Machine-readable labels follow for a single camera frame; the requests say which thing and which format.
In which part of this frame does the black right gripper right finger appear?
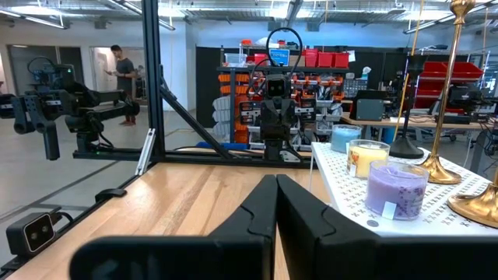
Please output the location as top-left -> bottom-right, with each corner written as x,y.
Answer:
275,173 -> 498,280

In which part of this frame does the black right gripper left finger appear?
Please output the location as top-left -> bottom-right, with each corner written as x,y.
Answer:
68,173 -> 279,280

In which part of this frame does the blue candle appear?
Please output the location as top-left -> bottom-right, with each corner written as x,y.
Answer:
330,124 -> 363,154

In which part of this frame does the yellow candle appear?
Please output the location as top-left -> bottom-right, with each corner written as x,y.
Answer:
346,138 -> 391,180

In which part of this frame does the purple candle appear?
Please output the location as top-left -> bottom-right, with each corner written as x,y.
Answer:
364,159 -> 430,222

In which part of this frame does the black candlestick holder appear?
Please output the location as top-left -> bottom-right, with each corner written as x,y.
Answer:
388,54 -> 426,159

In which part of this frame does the gold candlestick holder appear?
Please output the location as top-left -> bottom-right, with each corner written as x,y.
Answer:
447,166 -> 498,229
418,0 -> 476,185

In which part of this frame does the parts shelving with bins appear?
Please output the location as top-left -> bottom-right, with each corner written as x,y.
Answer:
216,37 -> 351,151

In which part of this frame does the white perforated metal shelf riser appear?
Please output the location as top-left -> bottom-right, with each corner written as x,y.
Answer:
310,141 -> 498,238

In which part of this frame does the blue bar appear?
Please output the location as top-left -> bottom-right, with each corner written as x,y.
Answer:
195,141 -> 251,151

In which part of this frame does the blue printed sign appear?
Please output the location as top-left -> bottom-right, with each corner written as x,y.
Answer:
269,48 -> 291,67

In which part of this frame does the clear plastic bin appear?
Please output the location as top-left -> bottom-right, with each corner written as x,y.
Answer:
223,52 -> 249,68

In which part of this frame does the red storage bins row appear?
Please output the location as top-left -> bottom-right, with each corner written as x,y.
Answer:
303,48 -> 350,69

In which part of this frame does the black partition panel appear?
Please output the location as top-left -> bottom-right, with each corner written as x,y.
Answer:
195,45 -> 223,129

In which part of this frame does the grey equipment box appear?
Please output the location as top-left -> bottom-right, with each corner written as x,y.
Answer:
354,97 -> 386,121

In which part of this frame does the wooden workbench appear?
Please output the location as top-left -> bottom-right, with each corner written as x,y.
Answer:
340,112 -> 498,172

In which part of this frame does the black table edge clamp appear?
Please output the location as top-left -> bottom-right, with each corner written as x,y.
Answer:
94,187 -> 128,203

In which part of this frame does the person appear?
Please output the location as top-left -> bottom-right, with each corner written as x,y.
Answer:
103,44 -> 138,127

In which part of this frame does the red bin rack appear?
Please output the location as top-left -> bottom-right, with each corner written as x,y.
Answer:
414,61 -> 485,110

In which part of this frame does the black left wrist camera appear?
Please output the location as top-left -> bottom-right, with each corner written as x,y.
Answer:
266,73 -> 289,99

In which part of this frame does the black left wrist cable loop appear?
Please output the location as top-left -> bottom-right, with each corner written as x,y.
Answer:
265,26 -> 304,79

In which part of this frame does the silver frame bracket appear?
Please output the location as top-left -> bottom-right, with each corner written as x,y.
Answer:
135,128 -> 157,177

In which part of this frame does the black aluminium table frame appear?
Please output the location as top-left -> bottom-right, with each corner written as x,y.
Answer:
0,0 -> 314,279

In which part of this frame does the yellow hanging cable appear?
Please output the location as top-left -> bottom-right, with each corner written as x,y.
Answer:
392,0 -> 426,142

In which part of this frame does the black table-level camera box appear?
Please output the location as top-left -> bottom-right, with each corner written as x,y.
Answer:
5,212 -> 58,257

